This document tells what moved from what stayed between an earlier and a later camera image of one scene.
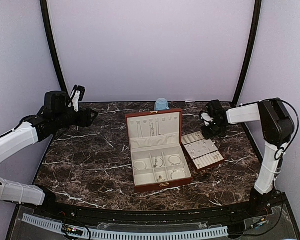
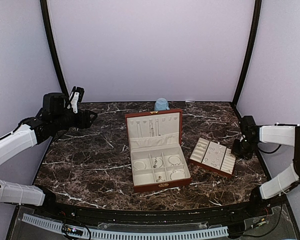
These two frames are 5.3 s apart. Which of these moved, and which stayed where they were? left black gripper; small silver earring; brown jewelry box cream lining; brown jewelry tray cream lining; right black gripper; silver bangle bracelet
Moved: right black gripper; brown jewelry tray cream lining
Stayed: left black gripper; small silver earring; brown jewelry box cream lining; silver bangle bracelet
